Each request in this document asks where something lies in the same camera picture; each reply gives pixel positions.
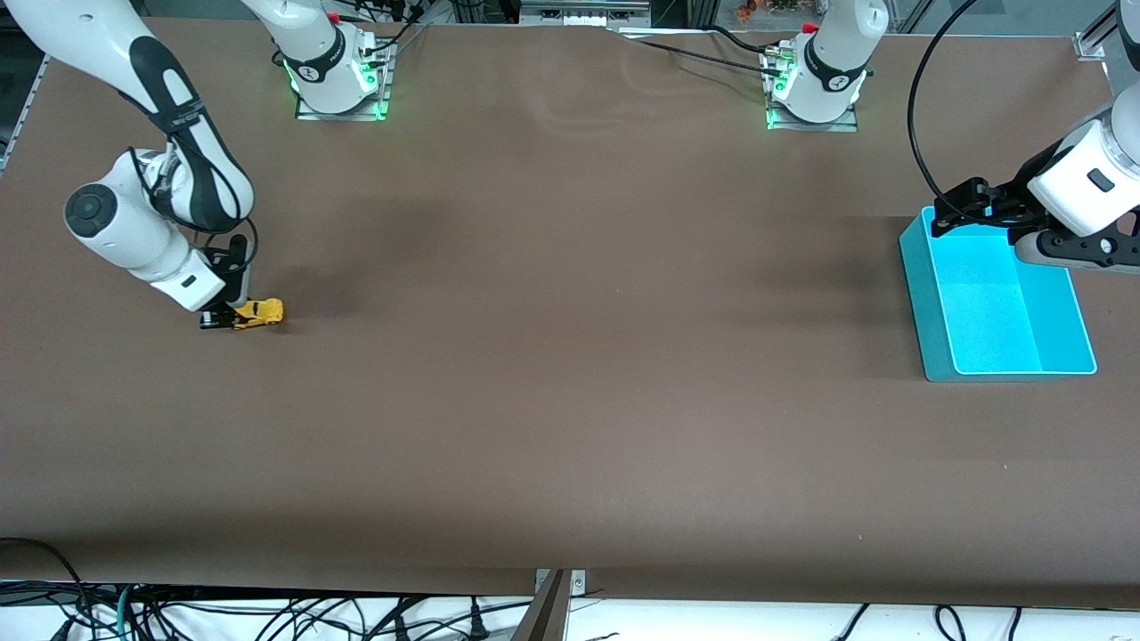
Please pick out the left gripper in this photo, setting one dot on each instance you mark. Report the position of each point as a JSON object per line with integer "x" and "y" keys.
{"x": 1024, "y": 190}

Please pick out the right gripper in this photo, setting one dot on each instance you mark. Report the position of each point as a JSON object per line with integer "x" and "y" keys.
{"x": 233, "y": 287}

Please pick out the yellow beetle toy car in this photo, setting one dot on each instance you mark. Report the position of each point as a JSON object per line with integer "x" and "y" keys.
{"x": 263, "y": 312}

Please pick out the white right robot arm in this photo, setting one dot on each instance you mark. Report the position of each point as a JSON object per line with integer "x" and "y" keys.
{"x": 107, "y": 223}

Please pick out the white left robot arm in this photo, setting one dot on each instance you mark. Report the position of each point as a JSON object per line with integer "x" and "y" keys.
{"x": 837, "y": 62}

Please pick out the cyan plastic bin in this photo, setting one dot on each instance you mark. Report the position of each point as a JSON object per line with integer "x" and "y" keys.
{"x": 997, "y": 312}

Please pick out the orange background object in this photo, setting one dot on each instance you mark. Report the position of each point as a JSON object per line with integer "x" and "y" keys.
{"x": 745, "y": 11}

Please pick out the dark support beam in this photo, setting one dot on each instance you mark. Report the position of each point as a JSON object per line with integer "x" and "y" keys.
{"x": 543, "y": 619}

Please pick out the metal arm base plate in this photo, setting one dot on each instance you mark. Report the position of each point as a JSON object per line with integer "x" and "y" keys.
{"x": 828, "y": 127}
{"x": 386, "y": 85}

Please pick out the metal table corner bracket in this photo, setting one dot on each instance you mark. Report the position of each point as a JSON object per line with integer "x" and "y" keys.
{"x": 1088, "y": 46}

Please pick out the aluminium frame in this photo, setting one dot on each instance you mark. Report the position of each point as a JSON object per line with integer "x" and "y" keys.
{"x": 579, "y": 13}

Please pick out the metal table clamp bracket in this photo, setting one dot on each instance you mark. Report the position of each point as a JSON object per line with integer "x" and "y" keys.
{"x": 578, "y": 583}

